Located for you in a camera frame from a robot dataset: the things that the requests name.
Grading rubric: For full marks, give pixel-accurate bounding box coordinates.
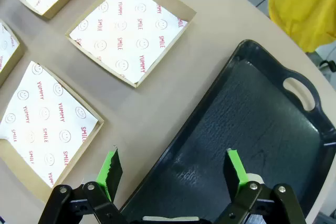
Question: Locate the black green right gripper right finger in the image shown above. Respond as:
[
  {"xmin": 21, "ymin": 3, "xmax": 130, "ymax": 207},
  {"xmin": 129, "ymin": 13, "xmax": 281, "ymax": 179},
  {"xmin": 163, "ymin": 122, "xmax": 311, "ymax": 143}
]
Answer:
[{"xmin": 215, "ymin": 148, "xmax": 307, "ymax": 224}]

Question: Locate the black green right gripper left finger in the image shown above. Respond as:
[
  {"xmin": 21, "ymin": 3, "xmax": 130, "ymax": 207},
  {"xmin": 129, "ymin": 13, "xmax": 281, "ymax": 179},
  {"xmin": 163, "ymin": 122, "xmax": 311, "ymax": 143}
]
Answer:
[{"xmin": 38, "ymin": 148, "xmax": 132, "ymax": 224}]

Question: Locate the dark plastic serving tray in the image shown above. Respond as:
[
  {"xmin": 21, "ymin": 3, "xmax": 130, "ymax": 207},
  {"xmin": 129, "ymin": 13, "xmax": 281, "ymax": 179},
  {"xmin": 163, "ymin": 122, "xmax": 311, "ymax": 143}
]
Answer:
[{"xmin": 119, "ymin": 39, "xmax": 336, "ymax": 224}]

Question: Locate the black chair base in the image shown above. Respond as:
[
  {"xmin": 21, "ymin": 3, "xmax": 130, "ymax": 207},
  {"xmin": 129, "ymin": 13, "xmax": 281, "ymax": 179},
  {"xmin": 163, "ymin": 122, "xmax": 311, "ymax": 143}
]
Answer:
[{"xmin": 319, "ymin": 60, "xmax": 336, "ymax": 72}]

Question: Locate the yellow garment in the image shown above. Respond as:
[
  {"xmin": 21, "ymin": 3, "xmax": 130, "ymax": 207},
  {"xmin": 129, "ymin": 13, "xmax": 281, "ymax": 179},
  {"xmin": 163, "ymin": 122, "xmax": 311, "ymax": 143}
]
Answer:
[{"xmin": 267, "ymin": 0, "xmax": 336, "ymax": 53}]

